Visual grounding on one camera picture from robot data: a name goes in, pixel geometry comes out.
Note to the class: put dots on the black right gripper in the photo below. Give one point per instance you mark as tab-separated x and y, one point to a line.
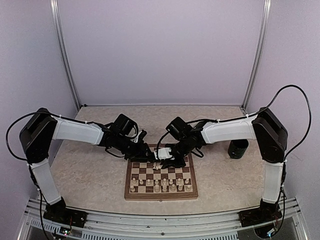
166	163

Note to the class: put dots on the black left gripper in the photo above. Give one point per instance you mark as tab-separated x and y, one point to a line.
140	153

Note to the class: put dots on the white piece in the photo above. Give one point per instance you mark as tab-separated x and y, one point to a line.
178	181
156	166

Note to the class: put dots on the white bishop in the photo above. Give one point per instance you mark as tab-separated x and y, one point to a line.
173	188

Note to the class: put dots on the white king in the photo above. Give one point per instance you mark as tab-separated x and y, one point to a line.
164	185

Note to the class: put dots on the white pawn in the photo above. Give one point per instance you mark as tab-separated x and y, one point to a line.
134	181
157	188

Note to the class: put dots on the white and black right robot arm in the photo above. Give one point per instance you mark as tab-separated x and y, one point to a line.
263	126

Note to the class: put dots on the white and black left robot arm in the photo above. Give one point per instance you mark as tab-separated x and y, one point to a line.
44	127

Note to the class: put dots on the wooden chess board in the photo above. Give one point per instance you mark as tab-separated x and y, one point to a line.
144	171

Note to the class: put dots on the dark green cup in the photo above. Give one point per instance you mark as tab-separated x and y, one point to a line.
237	148

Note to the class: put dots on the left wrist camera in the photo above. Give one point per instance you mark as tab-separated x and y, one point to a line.
142	133

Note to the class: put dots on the aluminium front rail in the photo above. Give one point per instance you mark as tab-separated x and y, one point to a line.
99	225

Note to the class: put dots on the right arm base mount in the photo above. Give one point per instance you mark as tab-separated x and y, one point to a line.
258	216

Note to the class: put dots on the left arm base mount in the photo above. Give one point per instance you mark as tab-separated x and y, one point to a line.
66	216

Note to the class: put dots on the left aluminium corner post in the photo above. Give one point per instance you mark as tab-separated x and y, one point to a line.
54	6

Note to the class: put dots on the aluminium corner post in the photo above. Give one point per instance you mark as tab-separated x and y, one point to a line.
54	6
258	54

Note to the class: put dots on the right aluminium corner post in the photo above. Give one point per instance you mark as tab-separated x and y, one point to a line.
258	54

